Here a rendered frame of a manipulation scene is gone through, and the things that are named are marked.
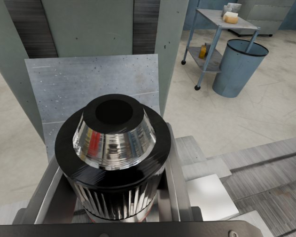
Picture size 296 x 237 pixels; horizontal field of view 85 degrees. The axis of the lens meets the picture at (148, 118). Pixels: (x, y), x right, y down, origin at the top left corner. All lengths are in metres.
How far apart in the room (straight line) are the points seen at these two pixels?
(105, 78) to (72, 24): 0.13
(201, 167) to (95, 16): 0.37
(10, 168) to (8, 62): 1.32
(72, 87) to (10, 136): 1.56
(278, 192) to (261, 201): 0.06
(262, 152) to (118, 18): 0.50
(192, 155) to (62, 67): 0.36
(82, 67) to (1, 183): 1.37
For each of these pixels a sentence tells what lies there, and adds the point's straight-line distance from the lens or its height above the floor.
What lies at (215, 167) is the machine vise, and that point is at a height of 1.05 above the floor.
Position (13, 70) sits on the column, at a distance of 0.50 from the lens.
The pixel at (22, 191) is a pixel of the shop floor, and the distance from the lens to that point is 1.58.
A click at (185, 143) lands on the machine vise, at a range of 0.36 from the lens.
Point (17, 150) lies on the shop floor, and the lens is 1.82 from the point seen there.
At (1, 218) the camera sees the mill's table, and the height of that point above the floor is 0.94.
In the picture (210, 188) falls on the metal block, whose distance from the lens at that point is 0.25.
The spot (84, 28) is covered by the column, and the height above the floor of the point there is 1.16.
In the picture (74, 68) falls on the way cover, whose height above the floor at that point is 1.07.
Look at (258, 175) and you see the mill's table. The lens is 0.49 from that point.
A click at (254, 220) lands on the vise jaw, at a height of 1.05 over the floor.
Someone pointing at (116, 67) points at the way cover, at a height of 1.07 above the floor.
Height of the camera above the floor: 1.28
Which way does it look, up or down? 45 degrees down
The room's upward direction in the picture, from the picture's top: 7 degrees clockwise
